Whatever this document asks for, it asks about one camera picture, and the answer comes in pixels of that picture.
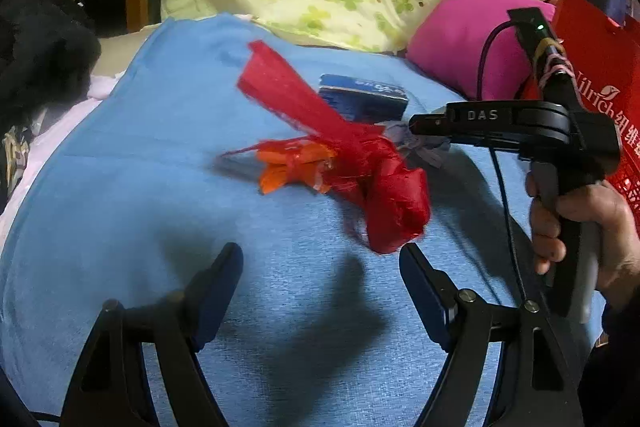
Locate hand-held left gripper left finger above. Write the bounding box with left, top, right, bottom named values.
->
left=60, top=242, right=245, bottom=427

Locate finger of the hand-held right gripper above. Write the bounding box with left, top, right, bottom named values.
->
left=409, top=102, right=518, bottom=148

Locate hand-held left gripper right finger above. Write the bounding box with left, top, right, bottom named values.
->
left=398, top=243, right=586, bottom=427

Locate grey paper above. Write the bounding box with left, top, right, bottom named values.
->
left=382, top=119, right=453, bottom=170

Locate red mesh bag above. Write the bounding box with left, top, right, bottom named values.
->
left=220, top=39, right=432, bottom=255

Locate blue toothpaste box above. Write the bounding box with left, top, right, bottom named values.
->
left=318, top=73, right=408, bottom=125

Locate orange plastic wrapper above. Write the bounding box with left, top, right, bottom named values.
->
left=257, top=142, right=338, bottom=195

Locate person's right hand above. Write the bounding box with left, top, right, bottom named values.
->
left=525, top=172, right=640, bottom=308

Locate red paper bag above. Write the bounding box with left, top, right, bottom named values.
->
left=517, top=0, right=640, bottom=215

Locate pink pillow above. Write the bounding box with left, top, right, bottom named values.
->
left=406, top=0, right=558, bottom=102

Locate light blue blanket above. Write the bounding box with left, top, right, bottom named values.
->
left=0, top=14, right=608, bottom=427

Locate white bed sheet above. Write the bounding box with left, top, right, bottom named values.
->
left=0, top=77, right=116, bottom=228

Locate olive patterned cloth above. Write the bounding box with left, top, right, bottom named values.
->
left=0, top=124, right=41, bottom=208

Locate black fluffy cloth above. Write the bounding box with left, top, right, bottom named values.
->
left=0, top=0, right=103, bottom=132

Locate dark gripper cable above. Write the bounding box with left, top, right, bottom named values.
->
left=476, top=21, right=531, bottom=308

